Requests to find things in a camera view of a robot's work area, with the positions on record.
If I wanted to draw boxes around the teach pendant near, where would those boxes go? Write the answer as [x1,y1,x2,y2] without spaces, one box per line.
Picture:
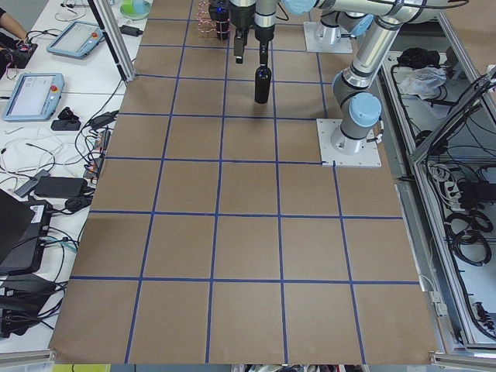
[2,73,65,122]

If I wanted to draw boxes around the dark green wine bottle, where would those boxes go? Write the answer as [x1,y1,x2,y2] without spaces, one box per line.
[254,65,272,104]

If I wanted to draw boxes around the teach pendant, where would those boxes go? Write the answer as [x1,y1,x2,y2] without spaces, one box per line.
[2,73,65,122]
[46,21,103,60]

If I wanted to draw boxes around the aluminium frame post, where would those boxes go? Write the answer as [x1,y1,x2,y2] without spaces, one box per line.
[88,0,136,83]

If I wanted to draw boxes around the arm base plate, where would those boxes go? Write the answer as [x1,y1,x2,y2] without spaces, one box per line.
[316,119,381,168]
[303,22,353,54]

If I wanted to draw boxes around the green bowl with blocks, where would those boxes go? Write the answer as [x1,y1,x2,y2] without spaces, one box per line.
[119,0,151,21]

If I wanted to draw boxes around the teach pendant far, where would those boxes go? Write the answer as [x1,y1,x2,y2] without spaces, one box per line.
[46,21,103,60]

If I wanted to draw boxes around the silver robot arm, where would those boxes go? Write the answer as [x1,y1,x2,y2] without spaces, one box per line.
[254,1,374,67]
[228,1,448,119]

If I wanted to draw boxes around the dark wine bottle in rack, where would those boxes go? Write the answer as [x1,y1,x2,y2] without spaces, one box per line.
[208,0,230,40]

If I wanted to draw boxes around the copper wire wine rack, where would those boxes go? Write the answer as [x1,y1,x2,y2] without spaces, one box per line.
[196,1,217,38]

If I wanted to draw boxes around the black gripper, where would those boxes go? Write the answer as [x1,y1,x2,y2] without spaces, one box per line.
[233,25,275,66]
[229,5,256,29]

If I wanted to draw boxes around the black power adapter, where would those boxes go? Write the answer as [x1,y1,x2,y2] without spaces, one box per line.
[119,25,143,37]

